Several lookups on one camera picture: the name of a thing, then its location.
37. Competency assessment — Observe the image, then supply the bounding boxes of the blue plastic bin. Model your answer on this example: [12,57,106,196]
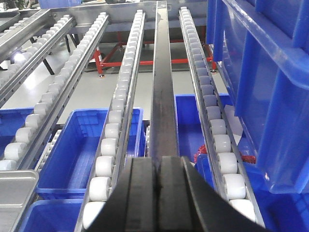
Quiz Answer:
[0,107,33,159]
[19,199,83,232]
[173,93,244,170]
[36,108,145,200]

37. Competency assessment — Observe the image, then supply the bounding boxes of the dark metal divider rail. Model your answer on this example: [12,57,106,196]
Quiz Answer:
[149,1,178,162]

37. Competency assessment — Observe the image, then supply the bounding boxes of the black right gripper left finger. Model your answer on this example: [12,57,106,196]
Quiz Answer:
[87,157,156,232]

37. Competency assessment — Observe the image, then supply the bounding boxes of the large blue plastic crate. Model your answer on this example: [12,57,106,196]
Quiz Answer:
[207,0,309,193]

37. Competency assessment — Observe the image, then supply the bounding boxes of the red metal frame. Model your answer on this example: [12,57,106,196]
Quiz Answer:
[93,27,217,76]

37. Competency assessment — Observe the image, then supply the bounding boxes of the white roller conveyor rail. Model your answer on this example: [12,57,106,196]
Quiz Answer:
[179,7,265,227]
[0,12,109,171]
[74,10,145,232]

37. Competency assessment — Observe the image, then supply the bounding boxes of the small silver tray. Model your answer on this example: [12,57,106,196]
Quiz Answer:
[0,170,39,232]

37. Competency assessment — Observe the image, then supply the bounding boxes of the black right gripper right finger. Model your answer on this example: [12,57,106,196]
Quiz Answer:
[158,156,266,232]

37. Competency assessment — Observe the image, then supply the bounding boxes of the grey metal guide rail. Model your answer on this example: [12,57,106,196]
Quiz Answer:
[0,9,76,106]

